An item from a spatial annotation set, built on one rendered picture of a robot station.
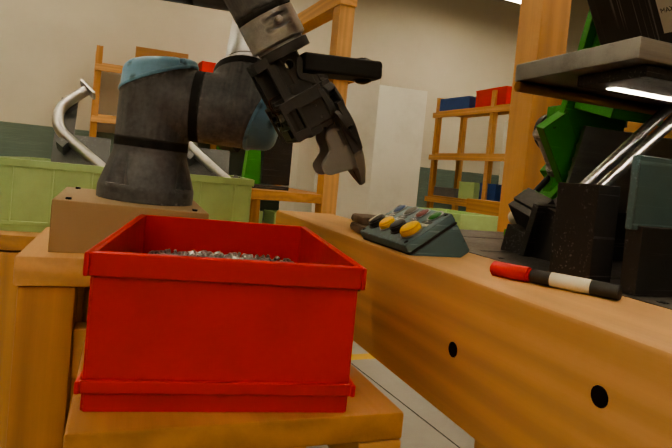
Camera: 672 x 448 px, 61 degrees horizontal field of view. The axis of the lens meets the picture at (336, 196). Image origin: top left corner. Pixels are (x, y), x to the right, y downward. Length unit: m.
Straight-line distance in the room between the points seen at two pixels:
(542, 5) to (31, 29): 6.81
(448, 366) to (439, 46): 8.89
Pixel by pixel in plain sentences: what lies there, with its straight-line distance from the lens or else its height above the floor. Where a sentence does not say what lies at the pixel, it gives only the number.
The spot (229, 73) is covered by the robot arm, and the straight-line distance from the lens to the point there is 0.95.
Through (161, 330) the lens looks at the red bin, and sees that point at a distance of 0.46.
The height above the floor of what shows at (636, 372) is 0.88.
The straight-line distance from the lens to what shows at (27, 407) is 0.90.
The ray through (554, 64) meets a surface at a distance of 0.62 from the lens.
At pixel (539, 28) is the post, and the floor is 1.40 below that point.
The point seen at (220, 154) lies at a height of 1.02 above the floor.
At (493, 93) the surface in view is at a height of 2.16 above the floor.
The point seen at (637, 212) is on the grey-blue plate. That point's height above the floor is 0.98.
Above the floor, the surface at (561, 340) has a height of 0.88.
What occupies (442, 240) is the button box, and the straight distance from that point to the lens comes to 0.75.
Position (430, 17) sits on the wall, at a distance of 9.42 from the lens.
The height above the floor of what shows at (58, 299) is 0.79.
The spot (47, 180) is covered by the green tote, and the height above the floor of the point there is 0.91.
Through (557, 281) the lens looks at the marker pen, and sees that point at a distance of 0.61.
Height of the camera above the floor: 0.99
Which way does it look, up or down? 2 degrees down
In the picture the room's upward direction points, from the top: 5 degrees clockwise
